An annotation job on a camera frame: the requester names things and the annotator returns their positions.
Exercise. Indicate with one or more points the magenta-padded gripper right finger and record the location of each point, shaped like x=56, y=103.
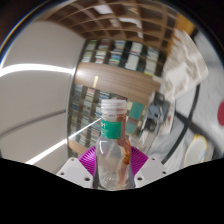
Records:
x=140, y=163

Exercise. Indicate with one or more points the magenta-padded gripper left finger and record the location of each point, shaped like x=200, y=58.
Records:
x=87, y=163

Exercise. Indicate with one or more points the clear plastic bottle green label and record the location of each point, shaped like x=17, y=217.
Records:
x=111, y=156

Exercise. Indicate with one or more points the tall bookshelf with books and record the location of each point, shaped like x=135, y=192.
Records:
x=83, y=110
x=126, y=56

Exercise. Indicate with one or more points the dark grey architectural model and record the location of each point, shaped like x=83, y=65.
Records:
x=158, y=111

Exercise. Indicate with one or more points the flat round red coaster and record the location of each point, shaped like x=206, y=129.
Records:
x=221, y=113

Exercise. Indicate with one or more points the white city block model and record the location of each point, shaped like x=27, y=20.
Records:
x=183, y=66

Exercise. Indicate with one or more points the ceiling light strip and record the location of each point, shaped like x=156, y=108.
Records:
x=33, y=69

